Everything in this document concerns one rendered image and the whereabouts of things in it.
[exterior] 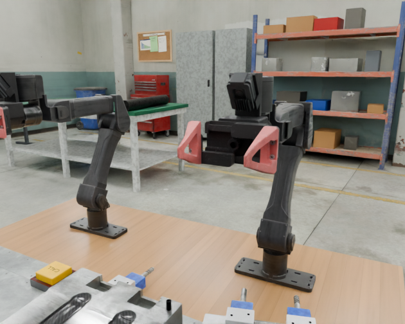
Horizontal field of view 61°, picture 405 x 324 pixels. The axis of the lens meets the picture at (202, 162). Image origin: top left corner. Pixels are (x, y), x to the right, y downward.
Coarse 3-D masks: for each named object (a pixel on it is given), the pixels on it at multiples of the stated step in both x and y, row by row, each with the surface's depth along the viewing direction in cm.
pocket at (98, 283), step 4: (100, 276) 73; (92, 280) 72; (96, 280) 73; (100, 280) 73; (88, 284) 71; (92, 284) 72; (96, 284) 73; (100, 284) 74; (104, 284) 73; (108, 284) 73; (112, 284) 73; (96, 288) 73; (100, 288) 73; (104, 288) 73; (108, 288) 73; (104, 292) 72
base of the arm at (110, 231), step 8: (88, 208) 114; (88, 216) 112; (96, 216) 111; (104, 216) 113; (72, 224) 117; (80, 224) 117; (88, 224) 113; (96, 224) 112; (104, 224) 114; (112, 224) 117; (88, 232) 113; (96, 232) 111; (104, 232) 111; (112, 232) 111; (120, 232) 111
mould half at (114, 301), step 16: (80, 272) 74; (64, 288) 69; (80, 288) 69; (112, 288) 69; (128, 288) 69; (32, 304) 65; (48, 304) 65; (96, 304) 64; (112, 304) 64; (128, 304) 64; (160, 304) 64; (176, 304) 64; (16, 320) 61; (32, 320) 61; (80, 320) 61; (96, 320) 60; (144, 320) 60; (160, 320) 60; (176, 320) 63
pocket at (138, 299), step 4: (140, 292) 68; (132, 296) 67; (136, 296) 68; (140, 296) 69; (144, 296) 69; (128, 300) 65; (132, 300) 67; (136, 300) 68; (140, 300) 69; (144, 300) 68; (148, 300) 68; (152, 300) 68; (156, 300) 68; (136, 304) 68; (140, 304) 68; (144, 304) 68; (148, 304) 68; (152, 304) 67; (144, 308) 67; (148, 308) 67
